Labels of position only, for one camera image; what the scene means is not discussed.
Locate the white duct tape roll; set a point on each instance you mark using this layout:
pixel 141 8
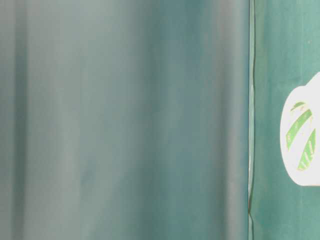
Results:
pixel 300 133

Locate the green cloth table cover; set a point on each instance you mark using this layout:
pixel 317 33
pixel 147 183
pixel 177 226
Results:
pixel 152 119

